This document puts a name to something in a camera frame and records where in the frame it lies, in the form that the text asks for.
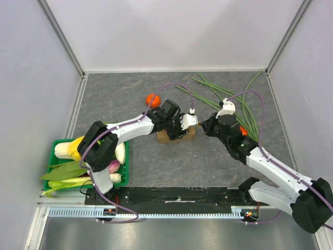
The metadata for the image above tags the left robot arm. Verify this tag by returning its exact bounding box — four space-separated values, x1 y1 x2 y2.
77 99 198 205

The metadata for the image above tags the white corn cob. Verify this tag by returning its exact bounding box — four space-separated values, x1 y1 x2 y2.
54 136 84 161

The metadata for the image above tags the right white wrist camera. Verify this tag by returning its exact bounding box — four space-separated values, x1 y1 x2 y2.
215 98 236 119

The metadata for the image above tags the green plastic basket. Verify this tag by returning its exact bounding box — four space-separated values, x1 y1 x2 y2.
43 139 129 191

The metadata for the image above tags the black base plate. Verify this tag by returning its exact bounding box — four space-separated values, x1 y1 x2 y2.
84 186 270 209

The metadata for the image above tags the small orange pumpkin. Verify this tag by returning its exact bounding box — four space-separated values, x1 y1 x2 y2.
146 93 161 108

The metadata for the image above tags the bunch of long green beans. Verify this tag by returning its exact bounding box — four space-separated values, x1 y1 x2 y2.
174 70 263 141

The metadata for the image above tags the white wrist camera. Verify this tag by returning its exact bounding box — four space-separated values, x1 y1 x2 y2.
180 108 198 130
215 98 236 119

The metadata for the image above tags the white eggplant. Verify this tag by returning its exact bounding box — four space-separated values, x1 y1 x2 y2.
115 143 126 165

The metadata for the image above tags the brown cardboard express box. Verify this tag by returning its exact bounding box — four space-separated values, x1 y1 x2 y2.
157 127 196 143

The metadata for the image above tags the purple onion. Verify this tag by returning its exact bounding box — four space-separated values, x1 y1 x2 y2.
108 159 121 174

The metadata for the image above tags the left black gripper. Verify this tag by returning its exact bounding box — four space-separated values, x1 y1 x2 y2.
164 114 189 141

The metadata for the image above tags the green celery stalk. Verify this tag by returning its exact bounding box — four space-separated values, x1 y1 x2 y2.
42 177 92 197

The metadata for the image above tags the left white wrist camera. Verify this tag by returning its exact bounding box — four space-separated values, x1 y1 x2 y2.
180 108 198 130

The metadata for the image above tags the orange carrot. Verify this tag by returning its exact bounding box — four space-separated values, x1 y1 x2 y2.
240 126 248 136

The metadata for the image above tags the grey slotted cable duct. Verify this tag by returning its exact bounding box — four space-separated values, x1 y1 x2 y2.
48 207 244 219

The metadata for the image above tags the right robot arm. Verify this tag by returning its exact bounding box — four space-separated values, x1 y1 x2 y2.
200 114 332 234

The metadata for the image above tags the green leafy vegetable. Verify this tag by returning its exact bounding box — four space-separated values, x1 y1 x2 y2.
40 161 87 181

